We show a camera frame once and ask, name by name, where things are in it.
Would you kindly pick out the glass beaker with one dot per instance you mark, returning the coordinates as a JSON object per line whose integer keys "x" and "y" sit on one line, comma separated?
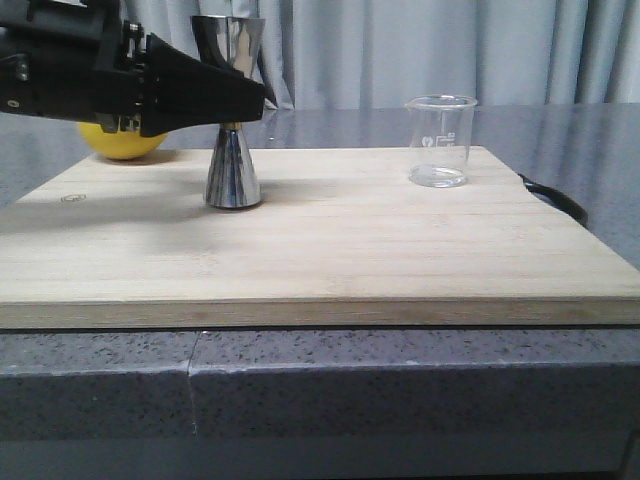
{"x": 441, "y": 131}

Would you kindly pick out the yellow lemon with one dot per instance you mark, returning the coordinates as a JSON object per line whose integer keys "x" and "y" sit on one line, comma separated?
{"x": 123, "y": 145}

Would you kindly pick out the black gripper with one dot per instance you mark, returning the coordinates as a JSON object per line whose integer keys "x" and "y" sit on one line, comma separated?
{"x": 82, "y": 62}

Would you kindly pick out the wooden cutting board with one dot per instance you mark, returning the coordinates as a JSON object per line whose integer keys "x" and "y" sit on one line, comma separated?
{"x": 342, "y": 237}

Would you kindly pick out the steel double jigger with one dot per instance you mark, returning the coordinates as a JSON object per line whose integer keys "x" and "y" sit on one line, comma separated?
{"x": 233, "y": 42}

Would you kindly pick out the grey curtain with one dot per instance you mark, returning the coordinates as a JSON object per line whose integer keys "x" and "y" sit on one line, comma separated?
{"x": 380, "y": 54}

